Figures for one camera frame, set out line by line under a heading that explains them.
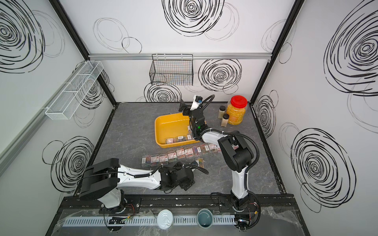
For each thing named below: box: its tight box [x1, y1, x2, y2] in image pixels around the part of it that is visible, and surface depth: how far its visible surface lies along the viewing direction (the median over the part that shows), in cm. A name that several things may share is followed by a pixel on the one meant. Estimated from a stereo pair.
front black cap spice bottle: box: [220, 113, 230, 128], surface depth 103 cm
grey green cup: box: [196, 208, 214, 230], surface depth 71 cm
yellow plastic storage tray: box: [155, 112, 201, 149], surface depth 103 cm
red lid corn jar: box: [226, 94, 248, 126], surface depth 101 cm
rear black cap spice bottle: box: [218, 105, 226, 119], surface depth 107 cm
